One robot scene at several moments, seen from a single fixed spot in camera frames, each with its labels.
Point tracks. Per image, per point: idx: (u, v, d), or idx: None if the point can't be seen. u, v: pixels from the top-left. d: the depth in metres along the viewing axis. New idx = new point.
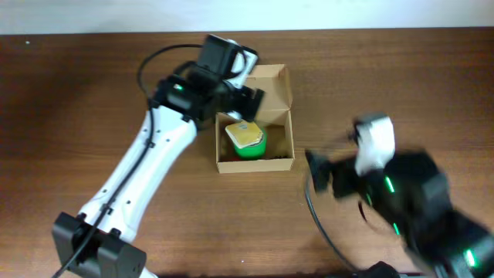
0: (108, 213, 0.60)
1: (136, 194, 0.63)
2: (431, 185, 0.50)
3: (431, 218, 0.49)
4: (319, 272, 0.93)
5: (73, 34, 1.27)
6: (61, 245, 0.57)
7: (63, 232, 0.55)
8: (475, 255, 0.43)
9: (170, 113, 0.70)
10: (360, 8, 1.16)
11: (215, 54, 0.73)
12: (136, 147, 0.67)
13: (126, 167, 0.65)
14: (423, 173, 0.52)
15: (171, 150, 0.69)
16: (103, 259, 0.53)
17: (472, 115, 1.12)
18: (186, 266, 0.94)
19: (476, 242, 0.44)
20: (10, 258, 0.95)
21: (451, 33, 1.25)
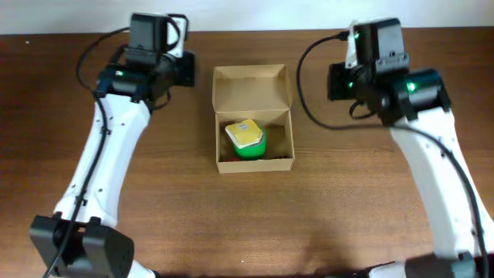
0: (82, 205, 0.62)
1: (105, 181, 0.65)
2: (386, 40, 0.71)
3: (380, 68, 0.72)
4: (319, 272, 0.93)
5: (72, 33, 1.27)
6: (42, 249, 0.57)
7: (42, 234, 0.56)
8: (411, 91, 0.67)
9: (120, 98, 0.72)
10: (359, 9, 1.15)
11: (146, 33, 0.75)
12: (94, 140, 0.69)
13: (88, 159, 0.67)
14: (389, 29, 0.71)
15: (129, 133, 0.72)
16: (86, 249, 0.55)
17: (472, 115, 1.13)
18: (186, 266, 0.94)
19: (415, 85, 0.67)
20: (11, 258, 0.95)
21: (451, 32, 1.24)
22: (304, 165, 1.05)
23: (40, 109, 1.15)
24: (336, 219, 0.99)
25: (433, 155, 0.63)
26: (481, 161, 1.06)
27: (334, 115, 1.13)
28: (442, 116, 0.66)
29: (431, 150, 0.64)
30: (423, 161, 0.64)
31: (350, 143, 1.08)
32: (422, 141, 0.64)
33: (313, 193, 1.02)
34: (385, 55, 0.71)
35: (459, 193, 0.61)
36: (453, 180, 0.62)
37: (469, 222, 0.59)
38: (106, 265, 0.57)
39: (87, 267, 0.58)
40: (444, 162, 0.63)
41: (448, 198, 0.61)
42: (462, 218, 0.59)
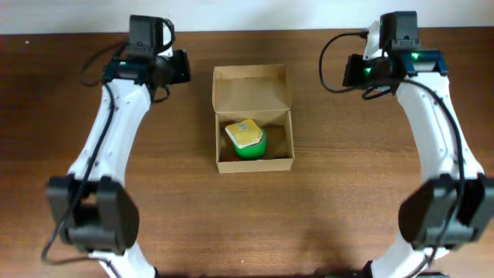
0: (94, 165, 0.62)
1: (115, 145, 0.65)
2: (404, 23, 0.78)
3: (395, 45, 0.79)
4: (319, 272, 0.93)
5: (72, 33, 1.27)
6: (55, 208, 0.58)
7: (57, 193, 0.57)
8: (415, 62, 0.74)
9: (125, 84, 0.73)
10: (358, 8, 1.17)
11: (143, 29, 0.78)
12: (102, 114, 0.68)
13: (98, 127, 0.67)
14: (406, 16, 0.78)
15: (135, 110, 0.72)
16: (99, 205, 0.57)
17: (473, 114, 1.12)
18: (186, 266, 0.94)
19: (419, 59, 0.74)
20: (10, 257, 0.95)
21: (451, 33, 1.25)
22: (304, 165, 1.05)
23: (40, 108, 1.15)
24: (336, 218, 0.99)
25: (427, 102, 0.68)
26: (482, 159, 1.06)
27: (334, 115, 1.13)
28: (438, 79, 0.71)
29: (426, 99, 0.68)
30: (418, 109, 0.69)
31: (350, 143, 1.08)
32: (419, 92, 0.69)
33: (313, 193, 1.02)
34: (400, 36, 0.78)
35: (445, 131, 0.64)
36: (442, 121, 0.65)
37: (453, 154, 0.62)
38: (116, 222, 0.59)
39: (96, 232, 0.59)
40: (435, 109, 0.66)
41: (435, 134, 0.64)
42: (447, 150, 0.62)
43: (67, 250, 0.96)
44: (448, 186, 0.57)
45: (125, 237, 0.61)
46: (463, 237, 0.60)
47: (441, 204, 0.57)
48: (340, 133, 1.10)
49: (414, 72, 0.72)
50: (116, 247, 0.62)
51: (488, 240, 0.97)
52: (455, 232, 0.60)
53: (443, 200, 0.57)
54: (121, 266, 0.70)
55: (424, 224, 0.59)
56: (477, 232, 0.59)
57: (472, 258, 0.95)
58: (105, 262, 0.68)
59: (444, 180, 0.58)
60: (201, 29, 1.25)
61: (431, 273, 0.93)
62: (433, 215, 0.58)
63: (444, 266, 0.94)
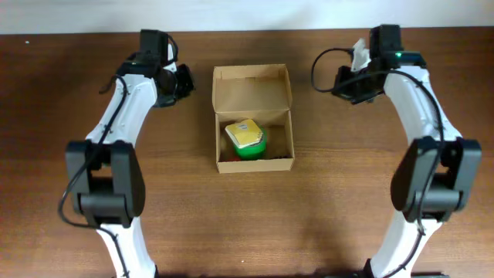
0: (109, 133, 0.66)
1: (128, 120, 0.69)
2: (388, 32, 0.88)
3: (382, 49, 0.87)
4: (319, 272, 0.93)
5: (72, 33, 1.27)
6: (70, 170, 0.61)
7: (76, 154, 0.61)
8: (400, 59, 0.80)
9: (137, 76, 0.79)
10: (357, 9, 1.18)
11: (153, 40, 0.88)
12: (116, 97, 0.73)
13: (113, 106, 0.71)
14: (390, 28, 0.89)
15: (144, 96, 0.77)
16: (113, 164, 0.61)
17: (473, 114, 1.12)
18: (186, 266, 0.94)
19: (404, 58, 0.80)
20: (11, 257, 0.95)
21: (450, 32, 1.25)
22: (304, 165, 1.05)
23: (40, 108, 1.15)
24: (336, 218, 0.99)
25: (408, 85, 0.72)
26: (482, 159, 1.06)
27: (334, 116, 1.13)
28: (417, 70, 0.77)
29: (407, 83, 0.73)
30: (402, 93, 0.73)
31: (351, 143, 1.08)
32: (402, 79, 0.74)
33: (313, 193, 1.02)
34: (386, 43, 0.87)
35: (426, 106, 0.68)
36: (423, 99, 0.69)
37: (434, 122, 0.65)
38: (127, 181, 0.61)
39: (107, 194, 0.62)
40: (417, 91, 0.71)
41: (417, 108, 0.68)
42: (428, 120, 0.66)
43: (66, 251, 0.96)
44: (434, 144, 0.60)
45: (135, 205, 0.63)
46: (449, 200, 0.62)
47: (426, 163, 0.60)
48: (340, 133, 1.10)
49: (397, 66, 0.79)
50: (126, 215, 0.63)
51: (488, 240, 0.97)
52: (440, 193, 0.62)
53: (427, 157, 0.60)
54: (126, 242, 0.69)
55: (412, 185, 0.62)
56: (462, 194, 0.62)
57: (472, 258, 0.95)
58: (110, 236, 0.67)
59: (427, 139, 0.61)
60: (201, 29, 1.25)
61: (431, 273, 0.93)
62: (421, 174, 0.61)
63: (444, 267, 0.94)
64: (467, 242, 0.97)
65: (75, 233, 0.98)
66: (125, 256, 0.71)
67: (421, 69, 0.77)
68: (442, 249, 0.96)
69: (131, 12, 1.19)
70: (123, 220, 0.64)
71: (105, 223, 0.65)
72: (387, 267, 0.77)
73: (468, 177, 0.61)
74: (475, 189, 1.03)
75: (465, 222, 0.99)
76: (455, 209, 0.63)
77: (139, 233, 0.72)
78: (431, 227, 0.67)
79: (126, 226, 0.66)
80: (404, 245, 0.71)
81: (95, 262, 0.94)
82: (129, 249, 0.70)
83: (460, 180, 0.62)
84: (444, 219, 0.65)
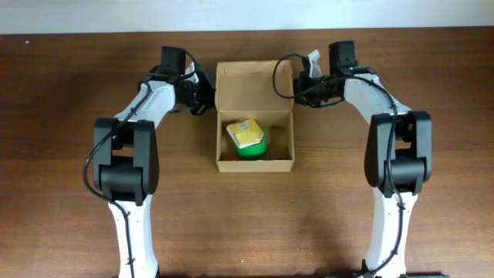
0: (134, 114, 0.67)
1: (151, 108, 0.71)
2: (345, 48, 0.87)
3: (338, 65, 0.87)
4: (319, 272, 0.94)
5: (70, 32, 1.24)
6: (96, 141, 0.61)
7: (104, 130, 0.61)
8: (355, 71, 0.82)
9: (157, 82, 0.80)
10: (359, 8, 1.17)
11: (172, 54, 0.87)
12: (140, 94, 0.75)
13: (137, 99, 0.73)
14: (346, 44, 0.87)
15: (167, 96, 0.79)
16: (136, 140, 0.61)
17: (472, 116, 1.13)
18: (186, 266, 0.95)
19: (360, 69, 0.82)
20: (13, 257, 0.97)
21: (453, 32, 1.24)
22: (305, 165, 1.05)
23: (40, 109, 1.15)
24: (336, 218, 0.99)
25: (362, 85, 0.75)
26: (482, 160, 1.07)
27: (335, 115, 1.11)
28: (370, 76, 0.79)
29: (362, 84, 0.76)
30: (358, 93, 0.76)
31: (352, 143, 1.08)
32: (359, 81, 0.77)
33: (313, 193, 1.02)
34: (343, 58, 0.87)
35: (381, 96, 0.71)
36: (375, 93, 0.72)
37: (388, 103, 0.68)
38: (146, 157, 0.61)
39: (126, 167, 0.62)
40: (370, 88, 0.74)
41: (373, 99, 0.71)
42: (382, 103, 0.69)
43: (67, 252, 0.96)
44: (389, 117, 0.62)
45: (150, 181, 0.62)
46: (415, 168, 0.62)
47: (384, 135, 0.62)
48: (340, 133, 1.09)
49: (350, 74, 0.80)
50: (140, 191, 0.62)
51: (488, 240, 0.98)
52: (405, 162, 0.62)
53: (384, 130, 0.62)
54: (133, 223, 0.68)
55: (378, 157, 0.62)
56: (427, 162, 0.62)
57: (471, 258, 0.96)
58: (122, 213, 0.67)
59: (382, 113, 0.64)
60: (201, 29, 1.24)
61: (431, 273, 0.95)
62: (383, 145, 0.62)
63: (443, 266, 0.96)
64: (465, 242, 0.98)
65: (74, 233, 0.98)
66: (131, 241, 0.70)
67: (371, 75, 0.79)
68: (441, 249, 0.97)
69: (131, 13, 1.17)
70: (137, 198, 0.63)
71: (120, 198, 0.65)
72: (380, 258, 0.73)
73: (425, 144, 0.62)
74: (476, 190, 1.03)
75: (465, 222, 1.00)
76: (425, 177, 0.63)
77: (148, 221, 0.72)
78: (410, 201, 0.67)
79: (139, 204, 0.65)
80: (389, 228, 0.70)
81: (95, 262, 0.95)
82: (136, 233, 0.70)
83: (421, 148, 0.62)
84: (418, 191, 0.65)
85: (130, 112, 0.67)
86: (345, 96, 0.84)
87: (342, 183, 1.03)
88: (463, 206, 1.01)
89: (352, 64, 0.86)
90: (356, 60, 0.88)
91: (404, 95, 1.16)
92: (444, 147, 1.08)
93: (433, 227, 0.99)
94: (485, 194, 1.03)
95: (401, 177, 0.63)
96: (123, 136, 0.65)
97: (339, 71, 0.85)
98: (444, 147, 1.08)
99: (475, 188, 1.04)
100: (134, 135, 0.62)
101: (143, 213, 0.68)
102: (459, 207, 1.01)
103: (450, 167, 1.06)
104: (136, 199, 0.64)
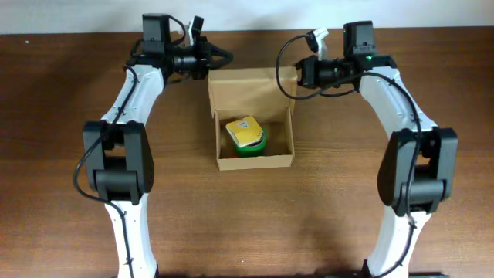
0: (122, 115, 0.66)
1: (140, 103, 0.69)
2: (362, 31, 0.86)
3: (356, 49, 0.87)
4: (319, 272, 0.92)
5: (71, 33, 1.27)
6: (86, 147, 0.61)
7: (93, 135, 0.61)
8: (373, 59, 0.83)
9: (144, 67, 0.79)
10: (356, 8, 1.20)
11: (153, 25, 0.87)
12: (126, 84, 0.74)
13: (124, 92, 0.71)
14: (363, 26, 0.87)
15: (153, 84, 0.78)
16: (128, 143, 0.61)
17: (472, 114, 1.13)
18: (186, 265, 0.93)
19: (377, 58, 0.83)
20: (10, 258, 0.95)
21: (450, 33, 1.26)
22: (304, 165, 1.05)
23: (39, 108, 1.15)
24: (336, 218, 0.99)
25: (382, 83, 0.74)
26: (482, 158, 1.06)
27: (334, 116, 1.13)
28: (387, 68, 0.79)
29: (381, 83, 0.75)
30: (377, 93, 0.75)
31: (350, 142, 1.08)
32: (377, 79, 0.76)
33: (313, 192, 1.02)
34: (360, 42, 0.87)
35: (402, 102, 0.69)
36: (396, 95, 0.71)
37: (410, 114, 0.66)
38: (140, 159, 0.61)
39: (122, 170, 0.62)
40: (390, 88, 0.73)
41: (394, 103, 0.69)
42: (404, 113, 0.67)
43: (66, 252, 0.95)
44: (411, 137, 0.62)
45: (146, 181, 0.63)
46: (434, 190, 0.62)
47: (405, 157, 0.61)
48: (340, 134, 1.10)
49: (369, 67, 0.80)
50: (137, 191, 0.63)
51: (490, 240, 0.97)
52: (424, 185, 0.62)
53: (404, 151, 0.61)
54: (131, 223, 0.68)
55: (397, 179, 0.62)
56: (446, 184, 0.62)
57: (475, 258, 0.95)
58: (119, 213, 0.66)
59: (404, 132, 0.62)
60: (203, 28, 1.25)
61: (431, 273, 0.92)
62: (402, 167, 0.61)
63: (444, 266, 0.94)
64: (467, 242, 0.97)
65: (74, 233, 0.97)
66: (130, 241, 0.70)
67: (393, 69, 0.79)
68: (442, 249, 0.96)
69: (134, 14, 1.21)
70: (133, 197, 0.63)
71: (116, 198, 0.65)
72: (383, 266, 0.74)
73: (448, 167, 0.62)
74: (477, 189, 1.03)
75: (465, 222, 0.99)
76: (441, 198, 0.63)
77: (145, 221, 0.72)
78: (421, 219, 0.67)
79: (135, 203, 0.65)
80: (397, 242, 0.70)
81: (94, 262, 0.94)
82: (133, 233, 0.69)
83: (441, 170, 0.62)
84: (432, 210, 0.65)
85: (117, 113, 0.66)
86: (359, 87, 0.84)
87: (341, 183, 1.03)
88: (463, 206, 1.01)
89: (370, 51, 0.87)
90: (373, 44, 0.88)
91: None
92: None
93: (432, 226, 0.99)
94: (485, 194, 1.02)
95: (417, 198, 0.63)
96: (115, 139, 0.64)
97: (355, 60, 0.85)
98: None
99: (475, 188, 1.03)
100: (123, 137, 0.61)
101: (140, 212, 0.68)
102: (459, 206, 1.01)
103: None
104: (132, 198, 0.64)
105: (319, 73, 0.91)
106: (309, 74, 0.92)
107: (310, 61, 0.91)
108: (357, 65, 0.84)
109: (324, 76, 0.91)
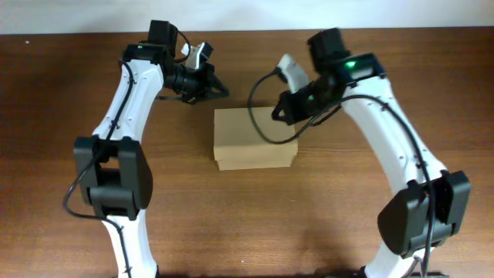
0: (116, 128, 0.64)
1: (134, 113, 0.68)
2: (327, 39, 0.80)
3: (328, 59, 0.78)
4: (319, 272, 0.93)
5: (72, 33, 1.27)
6: (79, 164, 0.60)
7: (84, 153, 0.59)
8: (351, 65, 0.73)
9: (141, 65, 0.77)
10: (357, 9, 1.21)
11: (161, 28, 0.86)
12: (123, 86, 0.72)
13: (119, 98, 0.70)
14: (326, 34, 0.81)
15: (150, 86, 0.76)
16: (123, 161, 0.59)
17: (471, 114, 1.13)
18: (186, 266, 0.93)
19: (355, 62, 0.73)
20: (9, 258, 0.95)
21: (451, 33, 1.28)
22: (305, 166, 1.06)
23: (39, 108, 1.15)
24: (336, 218, 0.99)
25: (374, 110, 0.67)
26: (483, 159, 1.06)
27: (335, 119, 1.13)
28: (377, 79, 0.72)
29: (372, 106, 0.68)
30: (370, 122, 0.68)
31: (350, 143, 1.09)
32: (365, 103, 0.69)
33: (313, 193, 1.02)
34: (329, 52, 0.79)
35: (402, 139, 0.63)
36: (393, 127, 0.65)
37: (414, 158, 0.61)
38: (134, 177, 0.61)
39: (116, 187, 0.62)
40: (384, 114, 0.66)
41: (394, 144, 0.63)
42: (407, 156, 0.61)
43: (66, 252, 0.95)
44: (420, 194, 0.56)
45: (140, 196, 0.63)
46: (442, 234, 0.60)
47: (415, 215, 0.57)
48: (340, 134, 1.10)
49: (350, 80, 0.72)
50: (133, 207, 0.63)
51: (490, 240, 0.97)
52: (434, 233, 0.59)
53: (417, 211, 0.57)
54: (130, 235, 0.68)
55: (406, 235, 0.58)
56: (455, 227, 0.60)
57: (475, 258, 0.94)
58: (116, 228, 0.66)
59: (414, 189, 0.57)
60: (203, 28, 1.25)
61: (431, 273, 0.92)
62: (412, 225, 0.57)
63: (444, 266, 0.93)
64: (466, 242, 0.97)
65: (74, 233, 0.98)
66: (128, 252, 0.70)
67: (380, 80, 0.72)
68: (442, 249, 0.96)
69: (134, 15, 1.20)
70: (130, 212, 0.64)
71: (111, 214, 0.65)
72: None
73: (459, 213, 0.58)
74: (477, 189, 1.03)
75: (465, 222, 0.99)
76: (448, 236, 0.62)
77: (143, 229, 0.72)
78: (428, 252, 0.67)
79: (132, 218, 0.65)
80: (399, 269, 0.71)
81: (94, 262, 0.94)
82: (132, 245, 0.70)
83: (453, 218, 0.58)
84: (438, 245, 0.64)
85: (111, 126, 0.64)
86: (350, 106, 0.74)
87: (341, 183, 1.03)
88: None
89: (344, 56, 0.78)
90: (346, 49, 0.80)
91: (404, 93, 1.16)
92: (445, 146, 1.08)
93: None
94: (485, 194, 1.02)
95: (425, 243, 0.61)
96: (108, 154, 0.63)
97: (333, 72, 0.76)
98: (445, 146, 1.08)
99: (474, 188, 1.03)
100: (118, 154, 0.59)
101: (137, 225, 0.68)
102: None
103: (453, 167, 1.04)
104: (128, 214, 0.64)
105: (298, 106, 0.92)
106: (291, 107, 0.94)
107: (286, 96, 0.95)
108: (336, 76, 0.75)
109: (307, 105, 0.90)
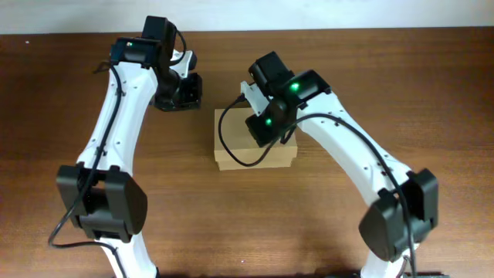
0: (103, 155, 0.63)
1: (122, 134, 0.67)
2: (266, 63, 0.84)
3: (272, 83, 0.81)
4: (319, 272, 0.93)
5: (72, 33, 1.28)
6: (65, 194, 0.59)
7: (69, 184, 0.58)
8: (296, 86, 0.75)
9: (132, 68, 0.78)
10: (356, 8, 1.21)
11: (156, 25, 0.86)
12: (110, 101, 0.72)
13: (106, 117, 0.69)
14: (264, 59, 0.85)
15: (140, 95, 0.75)
16: (109, 194, 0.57)
17: (470, 114, 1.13)
18: (186, 266, 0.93)
19: (299, 82, 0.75)
20: (10, 258, 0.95)
21: (448, 33, 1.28)
22: (304, 166, 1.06)
23: (38, 108, 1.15)
24: (336, 218, 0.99)
25: (329, 127, 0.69)
26: (482, 159, 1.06)
27: None
28: (324, 96, 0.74)
29: (326, 123, 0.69)
30: (327, 140, 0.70)
31: None
32: (318, 122, 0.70)
33: (312, 193, 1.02)
34: (272, 73, 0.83)
35: (361, 150, 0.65)
36: (350, 140, 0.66)
37: (379, 166, 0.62)
38: (124, 208, 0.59)
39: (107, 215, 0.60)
40: (339, 129, 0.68)
41: (354, 157, 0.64)
42: (371, 165, 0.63)
43: (67, 251, 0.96)
44: (391, 201, 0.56)
45: (133, 222, 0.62)
46: (424, 232, 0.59)
47: (393, 222, 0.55)
48: None
49: (299, 102, 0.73)
50: (124, 232, 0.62)
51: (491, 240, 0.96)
52: (416, 233, 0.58)
53: (394, 218, 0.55)
54: (124, 254, 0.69)
55: (390, 243, 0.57)
56: (433, 222, 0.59)
57: (475, 259, 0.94)
58: (110, 249, 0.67)
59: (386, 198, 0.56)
60: (202, 29, 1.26)
61: (431, 273, 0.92)
62: (392, 232, 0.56)
63: (444, 266, 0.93)
64: (468, 242, 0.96)
65: (75, 233, 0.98)
66: (125, 266, 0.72)
67: (328, 96, 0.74)
68: (443, 249, 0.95)
69: (134, 15, 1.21)
70: (122, 236, 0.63)
71: (104, 235, 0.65)
72: None
73: (434, 208, 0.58)
74: (477, 189, 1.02)
75: (466, 222, 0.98)
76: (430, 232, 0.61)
77: (140, 244, 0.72)
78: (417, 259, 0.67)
79: (125, 241, 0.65)
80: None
81: (95, 262, 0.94)
82: (128, 261, 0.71)
83: (428, 214, 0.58)
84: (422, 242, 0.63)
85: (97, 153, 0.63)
86: (306, 127, 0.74)
87: (340, 183, 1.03)
88: (463, 205, 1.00)
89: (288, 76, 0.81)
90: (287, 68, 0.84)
91: (403, 93, 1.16)
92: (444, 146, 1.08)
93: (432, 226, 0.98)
94: (486, 194, 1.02)
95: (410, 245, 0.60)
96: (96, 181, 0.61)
97: (279, 96, 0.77)
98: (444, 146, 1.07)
99: (475, 188, 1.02)
100: (106, 187, 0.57)
101: (131, 246, 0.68)
102: (461, 206, 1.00)
103: (451, 167, 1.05)
104: (122, 237, 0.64)
105: (263, 129, 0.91)
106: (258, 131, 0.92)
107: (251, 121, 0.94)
108: (285, 99, 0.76)
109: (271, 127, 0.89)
